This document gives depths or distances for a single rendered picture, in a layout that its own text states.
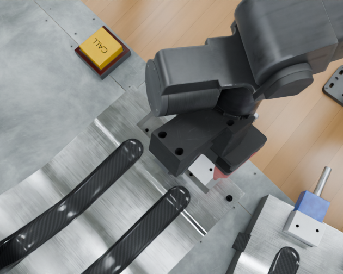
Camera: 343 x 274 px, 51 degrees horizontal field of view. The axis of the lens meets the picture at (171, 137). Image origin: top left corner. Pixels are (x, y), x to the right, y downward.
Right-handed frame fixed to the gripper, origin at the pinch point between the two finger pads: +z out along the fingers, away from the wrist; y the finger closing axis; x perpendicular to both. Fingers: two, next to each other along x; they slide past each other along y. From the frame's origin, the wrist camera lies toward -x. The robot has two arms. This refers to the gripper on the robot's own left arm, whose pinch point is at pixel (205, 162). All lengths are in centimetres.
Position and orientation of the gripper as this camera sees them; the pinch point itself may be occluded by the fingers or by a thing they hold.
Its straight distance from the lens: 52.6
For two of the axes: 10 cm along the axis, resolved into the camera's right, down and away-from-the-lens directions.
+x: 7.2, -5.0, 4.8
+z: -1.5, 5.6, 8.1
